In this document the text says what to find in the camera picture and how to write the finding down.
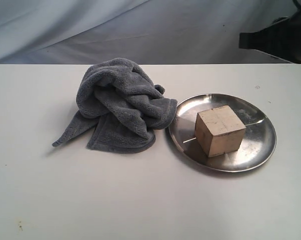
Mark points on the round stainless steel plate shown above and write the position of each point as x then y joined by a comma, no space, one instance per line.
257,146

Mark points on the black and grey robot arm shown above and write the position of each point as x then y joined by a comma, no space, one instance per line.
281,40

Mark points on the wooden cube block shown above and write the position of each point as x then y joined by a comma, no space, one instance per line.
219,131

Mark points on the grey fluffy towel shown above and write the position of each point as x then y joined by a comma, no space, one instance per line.
120,102

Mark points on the grey backdrop cloth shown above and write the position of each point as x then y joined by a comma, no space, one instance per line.
148,32

